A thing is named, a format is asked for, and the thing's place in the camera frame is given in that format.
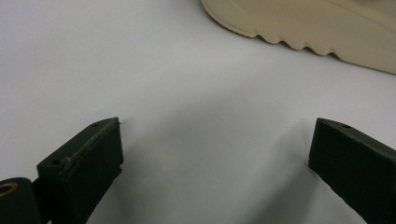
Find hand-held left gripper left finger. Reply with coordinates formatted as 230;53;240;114
36;117;124;224

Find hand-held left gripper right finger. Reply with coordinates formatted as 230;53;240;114
308;118;396;224

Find beige foam clog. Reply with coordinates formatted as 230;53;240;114
200;0;396;76

